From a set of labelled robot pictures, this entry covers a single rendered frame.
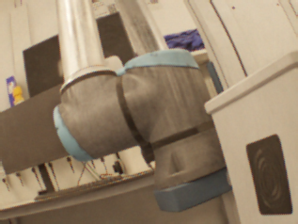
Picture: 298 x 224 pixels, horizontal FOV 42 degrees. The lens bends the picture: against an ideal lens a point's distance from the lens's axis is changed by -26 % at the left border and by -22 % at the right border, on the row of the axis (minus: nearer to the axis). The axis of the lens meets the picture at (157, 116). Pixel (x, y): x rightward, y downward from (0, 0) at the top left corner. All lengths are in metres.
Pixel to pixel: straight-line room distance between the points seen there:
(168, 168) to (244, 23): 0.35
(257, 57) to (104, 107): 0.34
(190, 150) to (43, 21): 2.25
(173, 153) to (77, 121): 0.21
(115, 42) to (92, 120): 1.73
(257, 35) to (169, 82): 0.23
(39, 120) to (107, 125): 1.28
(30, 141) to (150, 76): 1.34
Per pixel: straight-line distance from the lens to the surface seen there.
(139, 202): 2.73
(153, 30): 1.29
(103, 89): 1.01
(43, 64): 2.69
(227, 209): 2.74
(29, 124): 2.25
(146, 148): 1.53
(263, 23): 0.99
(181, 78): 0.97
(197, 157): 0.94
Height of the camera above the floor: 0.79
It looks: 5 degrees up
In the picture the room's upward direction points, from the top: 19 degrees counter-clockwise
